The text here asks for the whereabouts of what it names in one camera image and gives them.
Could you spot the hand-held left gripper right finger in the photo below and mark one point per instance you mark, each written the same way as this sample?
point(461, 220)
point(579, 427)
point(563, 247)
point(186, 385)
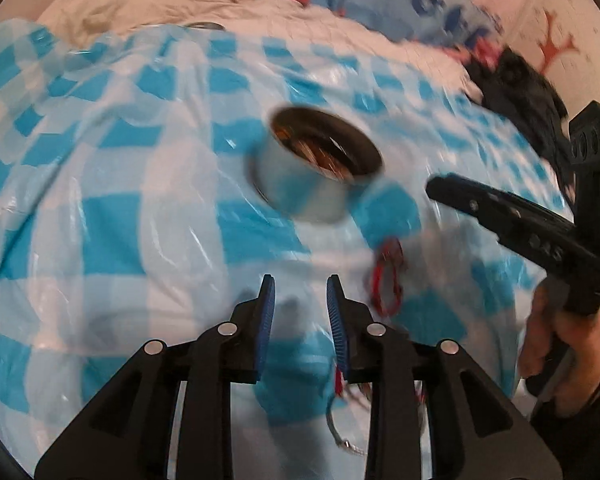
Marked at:
point(336, 320)

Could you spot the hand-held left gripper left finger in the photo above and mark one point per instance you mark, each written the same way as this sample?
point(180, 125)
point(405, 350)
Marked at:
point(266, 320)

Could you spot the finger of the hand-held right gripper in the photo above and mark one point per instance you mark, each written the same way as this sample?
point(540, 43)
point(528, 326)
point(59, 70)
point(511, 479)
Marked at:
point(460, 195)

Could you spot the round metal tin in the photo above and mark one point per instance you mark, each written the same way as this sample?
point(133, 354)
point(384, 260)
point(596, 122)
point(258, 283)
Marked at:
point(300, 190)

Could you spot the person's right hand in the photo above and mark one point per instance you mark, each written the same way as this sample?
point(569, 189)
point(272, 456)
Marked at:
point(580, 350)

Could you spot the black cloth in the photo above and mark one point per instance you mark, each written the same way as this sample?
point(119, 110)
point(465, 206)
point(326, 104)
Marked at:
point(525, 90)

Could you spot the pink cloth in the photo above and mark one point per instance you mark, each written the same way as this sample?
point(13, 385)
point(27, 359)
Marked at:
point(485, 52)

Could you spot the blue white checked plastic sheet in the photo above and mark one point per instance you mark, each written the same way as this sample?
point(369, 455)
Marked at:
point(130, 240)

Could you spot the round metal lid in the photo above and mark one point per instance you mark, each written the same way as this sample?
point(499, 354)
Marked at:
point(206, 25)

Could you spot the white quilt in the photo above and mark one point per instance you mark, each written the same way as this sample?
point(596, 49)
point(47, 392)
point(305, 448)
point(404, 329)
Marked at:
point(155, 0)

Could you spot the red wall sticker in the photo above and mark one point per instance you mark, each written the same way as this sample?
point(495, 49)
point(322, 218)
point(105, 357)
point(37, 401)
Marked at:
point(555, 47)

